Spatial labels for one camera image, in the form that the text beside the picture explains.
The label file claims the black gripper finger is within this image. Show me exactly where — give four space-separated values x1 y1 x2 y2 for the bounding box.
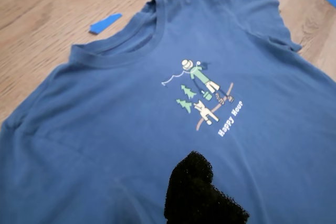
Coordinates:
164 151 250 224

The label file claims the blue printed T-shirt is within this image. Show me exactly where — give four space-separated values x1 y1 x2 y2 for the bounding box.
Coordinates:
0 0 336 224

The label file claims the short blue tape piece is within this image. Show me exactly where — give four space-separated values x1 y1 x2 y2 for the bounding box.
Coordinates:
88 13 123 36

